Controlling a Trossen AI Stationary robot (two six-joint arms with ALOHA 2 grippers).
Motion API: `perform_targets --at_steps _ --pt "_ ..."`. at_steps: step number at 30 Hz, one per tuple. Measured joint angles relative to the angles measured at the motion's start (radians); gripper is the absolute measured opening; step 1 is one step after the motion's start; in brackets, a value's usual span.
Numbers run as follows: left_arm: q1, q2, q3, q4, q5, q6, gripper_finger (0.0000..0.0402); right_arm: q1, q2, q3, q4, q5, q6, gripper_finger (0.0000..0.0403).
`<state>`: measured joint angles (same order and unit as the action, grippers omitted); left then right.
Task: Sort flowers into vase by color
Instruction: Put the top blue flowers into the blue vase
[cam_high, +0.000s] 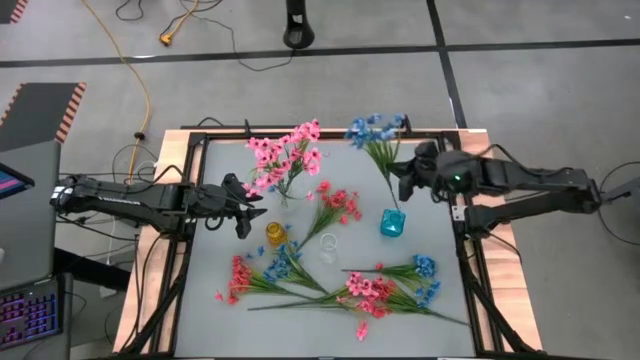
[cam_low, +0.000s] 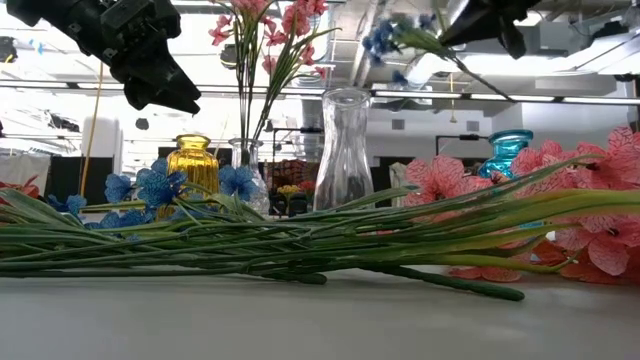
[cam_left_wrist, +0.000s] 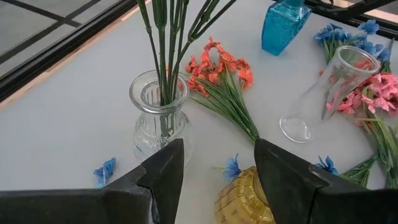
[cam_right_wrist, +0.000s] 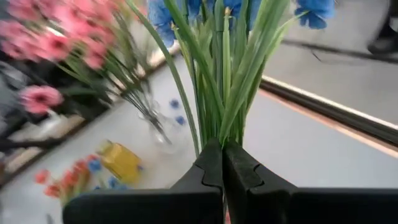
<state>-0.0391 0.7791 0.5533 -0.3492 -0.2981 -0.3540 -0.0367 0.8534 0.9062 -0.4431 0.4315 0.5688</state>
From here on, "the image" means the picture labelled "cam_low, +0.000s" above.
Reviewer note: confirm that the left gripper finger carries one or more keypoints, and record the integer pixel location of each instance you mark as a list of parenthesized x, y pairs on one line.
[(160, 97), (160, 72)]

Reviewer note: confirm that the tall clear glass vase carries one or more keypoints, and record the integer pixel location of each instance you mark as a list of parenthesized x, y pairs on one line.
[(345, 150)]

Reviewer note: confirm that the black partition panel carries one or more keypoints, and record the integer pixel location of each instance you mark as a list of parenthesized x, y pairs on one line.
[(65, 180)]

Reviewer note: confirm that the yellow ribbed glass vase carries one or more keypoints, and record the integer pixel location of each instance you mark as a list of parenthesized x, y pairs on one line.
[(195, 165)]

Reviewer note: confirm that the small clear textured glass vase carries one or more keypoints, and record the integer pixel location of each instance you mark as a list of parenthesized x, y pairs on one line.
[(247, 150)]

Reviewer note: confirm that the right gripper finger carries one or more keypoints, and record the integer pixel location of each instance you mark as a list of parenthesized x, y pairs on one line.
[(472, 30), (515, 40)]

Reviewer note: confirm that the dark red patterned cloth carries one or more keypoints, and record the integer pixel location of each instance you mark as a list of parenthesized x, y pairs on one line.
[(287, 172)]

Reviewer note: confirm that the blue artificial flower bunch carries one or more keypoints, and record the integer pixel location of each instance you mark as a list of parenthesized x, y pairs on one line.
[(155, 187), (382, 40)]

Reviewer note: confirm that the white teal patterned cloth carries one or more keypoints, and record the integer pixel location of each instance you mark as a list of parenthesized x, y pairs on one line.
[(397, 180)]

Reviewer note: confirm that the blue textured glass vase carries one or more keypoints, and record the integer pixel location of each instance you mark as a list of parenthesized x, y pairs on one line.
[(505, 150)]

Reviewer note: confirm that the black metal stand frame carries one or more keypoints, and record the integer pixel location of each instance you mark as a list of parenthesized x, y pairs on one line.
[(460, 137), (295, 131)]

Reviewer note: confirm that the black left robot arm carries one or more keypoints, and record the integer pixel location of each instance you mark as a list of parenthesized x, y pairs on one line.
[(45, 20)]

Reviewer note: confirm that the white fabric panel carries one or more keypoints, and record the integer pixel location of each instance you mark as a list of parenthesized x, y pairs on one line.
[(20, 167)]

